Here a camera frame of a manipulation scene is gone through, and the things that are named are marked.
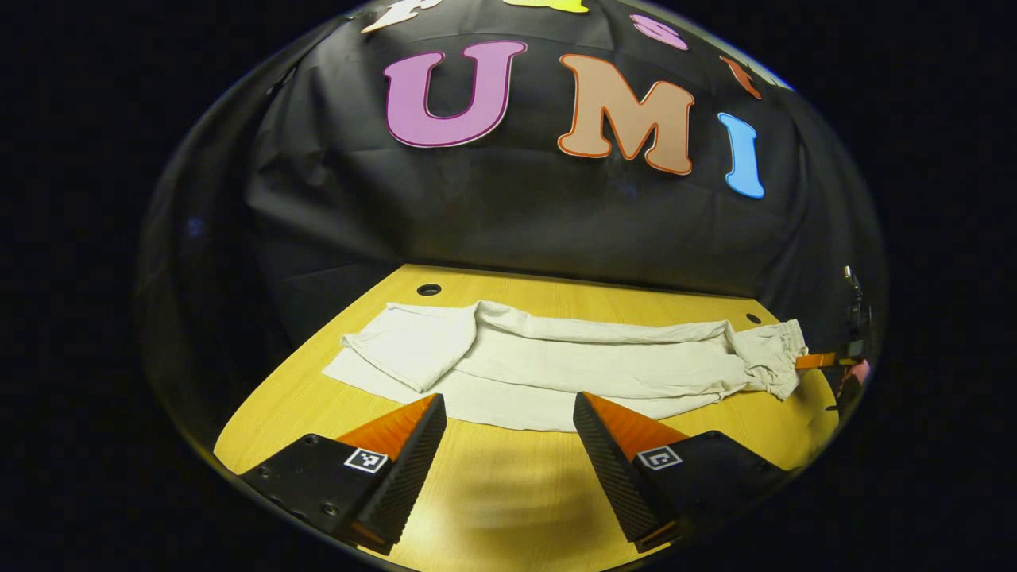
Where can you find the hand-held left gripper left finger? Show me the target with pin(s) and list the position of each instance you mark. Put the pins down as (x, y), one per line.
(413, 469)

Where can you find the cream white jeans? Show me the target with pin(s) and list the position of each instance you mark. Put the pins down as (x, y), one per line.
(572, 365)

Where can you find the black backdrop cloth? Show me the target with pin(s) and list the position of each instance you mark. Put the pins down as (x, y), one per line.
(516, 206)

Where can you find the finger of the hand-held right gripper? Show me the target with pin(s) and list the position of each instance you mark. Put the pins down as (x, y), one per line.
(818, 361)

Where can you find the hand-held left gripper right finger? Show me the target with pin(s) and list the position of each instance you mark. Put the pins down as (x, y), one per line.
(612, 469)

